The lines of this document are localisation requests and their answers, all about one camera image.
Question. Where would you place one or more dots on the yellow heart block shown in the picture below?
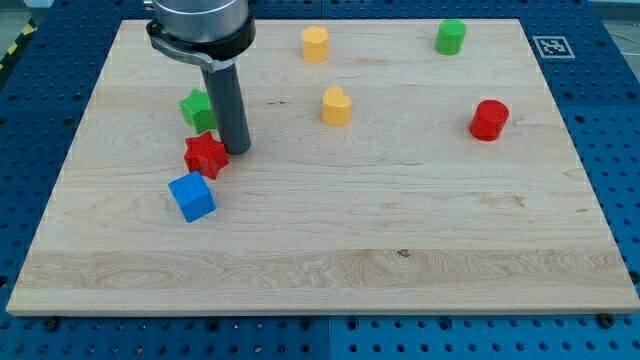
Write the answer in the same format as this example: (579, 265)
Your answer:
(336, 106)

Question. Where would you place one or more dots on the yellow hexagon block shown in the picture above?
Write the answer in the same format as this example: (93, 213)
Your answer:
(315, 44)

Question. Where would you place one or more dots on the blue cube block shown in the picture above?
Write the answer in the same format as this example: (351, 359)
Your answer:
(193, 196)

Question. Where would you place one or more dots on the red cylinder block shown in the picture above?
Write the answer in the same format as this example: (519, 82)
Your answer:
(489, 119)

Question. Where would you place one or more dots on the green star block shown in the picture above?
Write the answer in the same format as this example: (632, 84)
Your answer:
(198, 111)

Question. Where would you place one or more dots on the green cylinder block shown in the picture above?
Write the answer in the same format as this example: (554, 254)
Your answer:
(450, 37)

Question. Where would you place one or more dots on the red star block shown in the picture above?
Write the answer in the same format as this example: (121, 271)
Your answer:
(205, 155)

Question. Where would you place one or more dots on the white fiducial marker tag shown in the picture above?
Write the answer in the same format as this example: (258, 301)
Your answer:
(553, 47)

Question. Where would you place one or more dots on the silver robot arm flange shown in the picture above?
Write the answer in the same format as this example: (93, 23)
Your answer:
(210, 34)

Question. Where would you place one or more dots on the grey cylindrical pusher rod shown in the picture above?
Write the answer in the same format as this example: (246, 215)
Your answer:
(225, 95)

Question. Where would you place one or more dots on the wooden board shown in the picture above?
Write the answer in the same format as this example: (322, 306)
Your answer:
(402, 211)

